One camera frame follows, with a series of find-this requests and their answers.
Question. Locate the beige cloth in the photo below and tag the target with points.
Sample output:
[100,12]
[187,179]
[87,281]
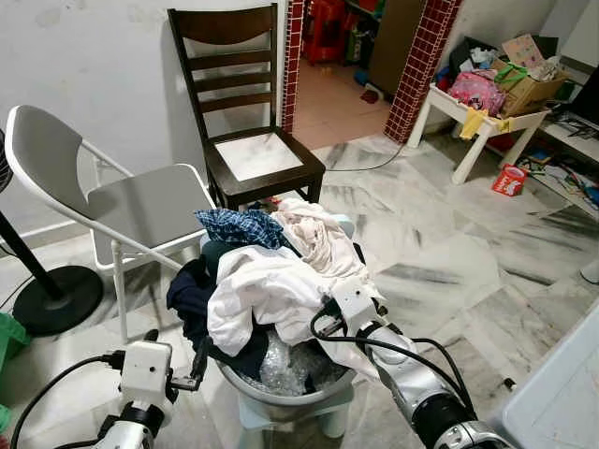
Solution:
[318,234]

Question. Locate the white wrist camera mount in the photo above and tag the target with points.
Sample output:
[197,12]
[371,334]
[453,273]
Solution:
[354,299]
[145,369]

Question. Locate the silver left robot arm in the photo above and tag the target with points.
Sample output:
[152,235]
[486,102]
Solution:
[131,426]

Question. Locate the green plastic basket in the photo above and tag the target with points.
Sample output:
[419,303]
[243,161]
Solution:
[9,341]

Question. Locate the grey folding chair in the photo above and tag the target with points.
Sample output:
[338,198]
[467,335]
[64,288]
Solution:
[150,206]

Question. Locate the small yellow cloth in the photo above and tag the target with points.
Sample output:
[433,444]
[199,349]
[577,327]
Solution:
[473,123]

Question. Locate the dark wooden chair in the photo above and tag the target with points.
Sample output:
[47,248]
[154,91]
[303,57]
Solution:
[225,28]

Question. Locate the light blue folding table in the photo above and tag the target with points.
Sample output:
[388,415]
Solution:
[562,393]

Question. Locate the pink bag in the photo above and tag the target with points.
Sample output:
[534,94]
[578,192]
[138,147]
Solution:
[477,92]

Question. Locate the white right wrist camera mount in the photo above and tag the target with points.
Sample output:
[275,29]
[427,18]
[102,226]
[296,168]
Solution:
[354,299]

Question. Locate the black television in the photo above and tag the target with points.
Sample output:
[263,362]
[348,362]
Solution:
[588,94]

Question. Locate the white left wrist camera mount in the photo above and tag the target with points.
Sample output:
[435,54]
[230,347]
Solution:
[145,369]

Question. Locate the white shirt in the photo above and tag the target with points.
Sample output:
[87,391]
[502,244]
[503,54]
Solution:
[262,290]

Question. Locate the red box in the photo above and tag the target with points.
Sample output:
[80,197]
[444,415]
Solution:
[510,181]

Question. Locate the black fan stand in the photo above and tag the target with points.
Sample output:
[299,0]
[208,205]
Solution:
[61,299]

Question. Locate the blue plaid cloth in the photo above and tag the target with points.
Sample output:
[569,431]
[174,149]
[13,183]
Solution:
[239,227]

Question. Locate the cardboard box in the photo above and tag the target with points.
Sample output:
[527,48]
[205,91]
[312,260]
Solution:
[533,94]

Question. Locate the small white table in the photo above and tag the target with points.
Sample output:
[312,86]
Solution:
[449,98]

